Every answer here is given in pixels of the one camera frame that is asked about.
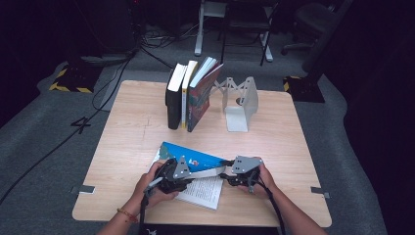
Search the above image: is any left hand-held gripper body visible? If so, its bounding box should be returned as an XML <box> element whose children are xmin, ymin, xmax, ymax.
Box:
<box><xmin>157</xmin><ymin>155</ymin><xmax>194</xmax><ymax>194</ymax></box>

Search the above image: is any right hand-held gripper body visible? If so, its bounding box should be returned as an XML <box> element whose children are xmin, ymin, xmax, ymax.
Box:
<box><xmin>231</xmin><ymin>155</ymin><xmax>264</xmax><ymax>194</ymax></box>

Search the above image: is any blue illustrated book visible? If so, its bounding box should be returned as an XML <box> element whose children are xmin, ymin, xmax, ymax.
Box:
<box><xmin>151</xmin><ymin>140</ymin><xmax>235</xmax><ymax>212</ymax></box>

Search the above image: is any white expandable bookend rack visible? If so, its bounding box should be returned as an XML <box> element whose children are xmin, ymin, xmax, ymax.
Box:
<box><xmin>209</xmin><ymin>75</ymin><xmax>259</xmax><ymax>133</ymax></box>

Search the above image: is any red illustrated book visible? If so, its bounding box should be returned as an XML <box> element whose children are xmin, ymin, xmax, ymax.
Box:
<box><xmin>186</xmin><ymin>56</ymin><xmax>225</xmax><ymax>133</ymax></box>

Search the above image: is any black hardcover book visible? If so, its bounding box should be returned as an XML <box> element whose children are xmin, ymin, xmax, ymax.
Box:
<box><xmin>164</xmin><ymin>62</ymin><xmax>189</xmax><ymax>131</ymax></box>

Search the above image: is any person's left hand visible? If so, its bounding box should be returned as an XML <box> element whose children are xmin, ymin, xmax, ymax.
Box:
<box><xmin>131</xmin><ymin>162</ymin><xmax>180</xmax><ymax>213</ymax></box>

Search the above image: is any person's right hand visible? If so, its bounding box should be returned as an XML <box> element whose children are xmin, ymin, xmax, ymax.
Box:
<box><xmin>239</xmin><ymin>157</ymin><xmax>279</xmax><ymax>201</ymax></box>

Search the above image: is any grey tape strip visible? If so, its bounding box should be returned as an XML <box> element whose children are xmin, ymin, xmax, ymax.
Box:
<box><xmin>309</xmin><ymin>186</ymin><xmax>332</xmax><ymax>200</ymax></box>

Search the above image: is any black hazard-striped stand base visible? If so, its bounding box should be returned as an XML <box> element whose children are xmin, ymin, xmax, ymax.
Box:
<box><xmin>48</xmin><ymin>63</ymin><xmax>103</xmax><ymax>94</ymax></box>
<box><xmin>282</xmin><ymin>75</ymin><xmax>326</xmax><ymax>104</ymax></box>

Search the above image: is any grey flat stand base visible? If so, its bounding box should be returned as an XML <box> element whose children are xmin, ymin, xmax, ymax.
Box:
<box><xmin>79</xmin><ymin>53</ymin><xmax>132</xmax><ymax>69</ymax></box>

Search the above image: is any dark slanted stand pole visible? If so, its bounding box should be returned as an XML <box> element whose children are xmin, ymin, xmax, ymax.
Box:
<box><xmin>300</xmin><ymin>0</ymin><xmax>355</xmax><ymax>82</ymax></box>

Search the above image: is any dark office chair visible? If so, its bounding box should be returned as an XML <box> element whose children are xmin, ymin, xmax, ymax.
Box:
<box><xmin>281</xmin><ymin>1</ymin><xmax>337</xmax><ymax>57</ymax></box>

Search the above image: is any left hand-held gripper cable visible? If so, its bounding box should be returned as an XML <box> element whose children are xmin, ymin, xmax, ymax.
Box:
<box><xmin>139</xmin><ymin>176</ymin><xmax>164</xmax><ymax>235</ymax></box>

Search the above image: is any hand-held gripper cable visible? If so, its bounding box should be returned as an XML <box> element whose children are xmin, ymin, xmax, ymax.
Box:
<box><xmin>249</xmin><ymin>177</ymin><xmax>287</xmax><ymax>235</ymax></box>
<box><xmin>139</xmin><ymin>176</ymin><xmax>164</xmax><ymax>235</ymax></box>

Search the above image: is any right hand-held gripper cable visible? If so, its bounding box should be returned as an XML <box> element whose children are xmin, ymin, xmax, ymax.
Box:
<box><xmin>249</xmin><ymin>177</ymin><xmax>287</xmax><ymax>235</ymax></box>

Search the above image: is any red bracelet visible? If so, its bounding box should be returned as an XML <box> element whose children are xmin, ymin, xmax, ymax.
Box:
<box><xmin>115</xmin><ymin>208</ymin><xmax>140</xmax><ymax>224</ymax></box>

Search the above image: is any long black floor cable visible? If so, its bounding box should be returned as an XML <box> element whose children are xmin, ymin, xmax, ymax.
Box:
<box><xmin>0</xmin><ymin>48</ymin><xmax>140</xmax><ymax>206</ymax></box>

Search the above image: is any short black floor cable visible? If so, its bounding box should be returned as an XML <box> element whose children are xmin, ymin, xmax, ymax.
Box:
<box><xmin>139</xmin><ymin>46</ymin><xmax>175</xmax><ymax>71</ymax></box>

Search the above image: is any white desk frame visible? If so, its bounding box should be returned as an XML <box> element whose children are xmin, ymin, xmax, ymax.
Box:
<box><xmin>194</xmin><ymin>0</ymin><xmax>274</xmax><ymax>64</ymax></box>

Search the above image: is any tangle of floor cables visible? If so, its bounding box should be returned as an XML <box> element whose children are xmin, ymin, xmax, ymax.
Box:
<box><xmin>140</xmin><ymin>22</ymin><xmax>198</xmax><ymax>47</ymax></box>

